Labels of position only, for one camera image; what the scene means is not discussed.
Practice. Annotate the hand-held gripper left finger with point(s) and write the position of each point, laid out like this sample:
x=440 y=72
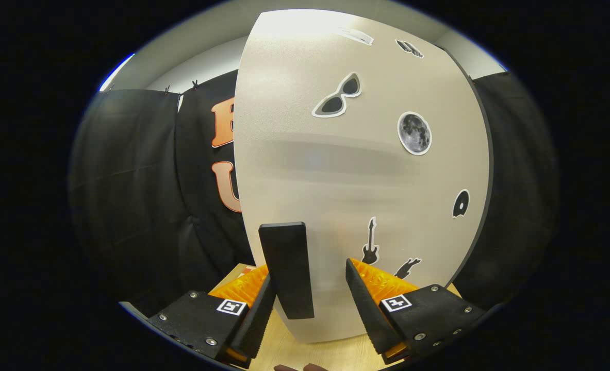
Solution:
x=256 y=319

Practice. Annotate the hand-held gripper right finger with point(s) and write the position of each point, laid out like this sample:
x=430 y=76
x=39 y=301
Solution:
x=369 y=309

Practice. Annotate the beige shoe cabinet door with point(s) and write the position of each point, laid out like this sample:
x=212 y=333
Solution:
x=335 y=180

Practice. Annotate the black backdrop cloth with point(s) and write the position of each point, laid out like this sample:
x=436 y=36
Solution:
x=129 y=180

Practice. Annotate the row of black backdrop clips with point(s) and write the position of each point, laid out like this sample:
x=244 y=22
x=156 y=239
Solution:
x=195 y=84

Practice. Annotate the ceiling light tube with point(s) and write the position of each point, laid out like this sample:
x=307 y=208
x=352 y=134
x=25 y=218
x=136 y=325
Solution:
x=115 y=73

